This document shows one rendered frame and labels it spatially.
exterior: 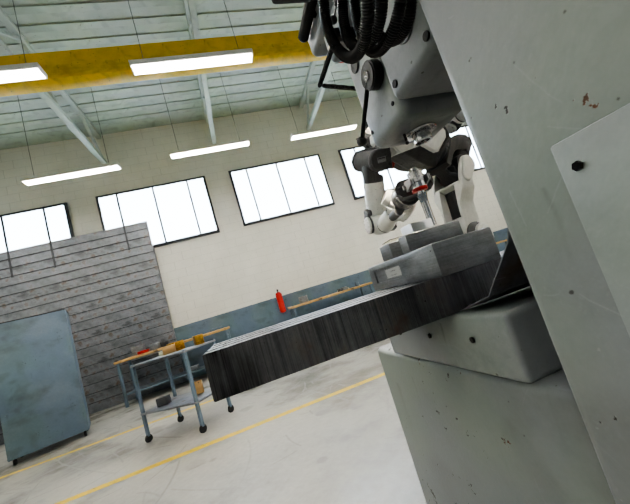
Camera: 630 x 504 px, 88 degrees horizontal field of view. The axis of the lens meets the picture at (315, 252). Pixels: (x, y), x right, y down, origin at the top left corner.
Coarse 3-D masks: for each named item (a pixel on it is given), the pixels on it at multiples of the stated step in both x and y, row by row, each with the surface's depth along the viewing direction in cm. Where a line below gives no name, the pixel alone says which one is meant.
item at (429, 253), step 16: (448, 224) 77; (400, 240) 76; (416, 240) 75; (432, 240) 75; (448, 240) 67; (464, 240) 67; (480, 240) 68; (400, 256) 79; (416, 256) 72; (432, 256) 66; (448, 256) 66; (464, 256) 67; (480, 256) 68; (496, 256) 68; (384, 272) 90; (400, 272) 81; (416, 272) 74; (432, 272) 68; (448, 272) 65; (384, 288) 92
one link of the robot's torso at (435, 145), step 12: (444, 132) 143; (372, 144) 149; (408, 144) 138; (432, 144) 141; (444, 144) 145; (396, 156) 148; (408, 156) 144; (420, 156) 143; (432, 156) 143; (396, 168) 164; (408, 168) 156; (420, 168) 152
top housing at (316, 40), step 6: (318, 0) 95; (330, 0) 91; (318, 6) 96; (330, 6) 92; (318, 12) 97; (330, 12) 94; (318, 18) 98; (312, 24) 103; (318, 24) 100; (312, 30) 105; (318, 30) 101; (312, 36) 106; (318, 36) 103; (312, 42) 107; (318, 42) 105; (324, 42) 105; (312, 48) 108; (318, 48) 107; (324, 48) 107; (318, 54) 109; (324, 54) 110
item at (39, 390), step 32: (32, 320) 482; (64, 320) 501; (0, 352) 455; (32, 352) 472; (64, 352) 491; (0, 384) 447; (32, 384) 463; (64, 384) 481; (0, 416) 439; (32, 416) 455; (64, 416) 472; (32, 448) 446
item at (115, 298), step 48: (96, 240) 745; (144, 240) 767; (0, 288) 689; (48, 288) 707; (96, 288) 727; (144, 288) 747; (96, 336) 709; (144, 336) 729; (96, 384) 692; (144, 384) 711; (0, 432) 643
